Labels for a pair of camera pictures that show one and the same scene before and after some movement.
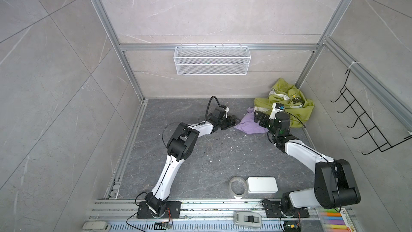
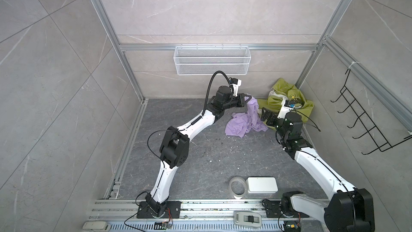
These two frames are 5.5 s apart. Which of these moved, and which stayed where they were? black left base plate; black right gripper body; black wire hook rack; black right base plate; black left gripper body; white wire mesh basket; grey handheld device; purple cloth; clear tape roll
Moved: black right gripper body; purple cloth; black left gripper body
Stayed: clear tape roll; black wire hook rack; black right base plate; black left base plate; grey handheld device; white wire mesh basket
